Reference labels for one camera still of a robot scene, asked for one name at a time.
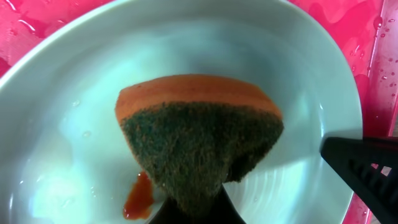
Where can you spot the orange green sponge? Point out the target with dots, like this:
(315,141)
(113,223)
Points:
(193,133)

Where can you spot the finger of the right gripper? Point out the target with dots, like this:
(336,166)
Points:
(369,167)

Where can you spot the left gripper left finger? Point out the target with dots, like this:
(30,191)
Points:
(169,213)

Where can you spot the red plastic tray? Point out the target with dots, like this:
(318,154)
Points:
(357,31)

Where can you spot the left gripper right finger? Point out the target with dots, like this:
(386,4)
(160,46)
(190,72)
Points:
(224,210)

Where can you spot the light blue plate top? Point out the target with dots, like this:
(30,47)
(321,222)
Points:
(77,109)

